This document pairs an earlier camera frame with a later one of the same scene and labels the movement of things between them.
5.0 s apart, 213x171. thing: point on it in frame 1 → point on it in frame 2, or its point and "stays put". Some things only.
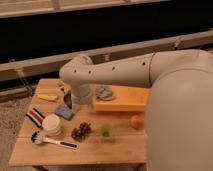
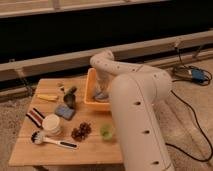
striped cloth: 35,117 stays put
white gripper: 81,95 → 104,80
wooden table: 53,135 stays put
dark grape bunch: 82,130 stays put
